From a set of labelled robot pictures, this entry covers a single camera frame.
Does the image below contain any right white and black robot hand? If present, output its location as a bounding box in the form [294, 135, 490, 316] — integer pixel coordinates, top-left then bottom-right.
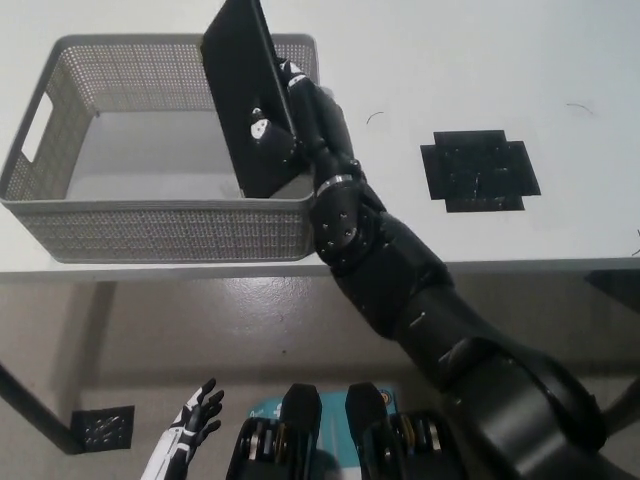
[248, 57, 363, 189]

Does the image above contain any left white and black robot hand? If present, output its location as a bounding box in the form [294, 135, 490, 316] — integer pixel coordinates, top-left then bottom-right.
[141, 378, 225, 480]

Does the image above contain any black hardcover notebook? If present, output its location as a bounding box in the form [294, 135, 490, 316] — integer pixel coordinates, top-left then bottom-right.
[201, 0, 302, 200]

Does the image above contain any black tape patch on floor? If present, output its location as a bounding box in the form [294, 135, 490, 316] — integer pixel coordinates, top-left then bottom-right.
[69, 404, 136, 451]

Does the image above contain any black metal table leg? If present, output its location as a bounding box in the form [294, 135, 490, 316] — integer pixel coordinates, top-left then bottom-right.
[0, 359, 84, 455]

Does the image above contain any black tape patch on table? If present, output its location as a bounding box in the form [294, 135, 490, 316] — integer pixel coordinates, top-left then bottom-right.
[419, 129, 543, 215]

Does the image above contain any grey perforated plastic basket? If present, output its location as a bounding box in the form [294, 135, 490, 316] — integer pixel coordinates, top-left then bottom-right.
[0, 33, 321, 265]

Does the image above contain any black table frame bracket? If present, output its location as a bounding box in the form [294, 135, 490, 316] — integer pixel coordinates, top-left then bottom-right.
[585, 269, 640, 304]

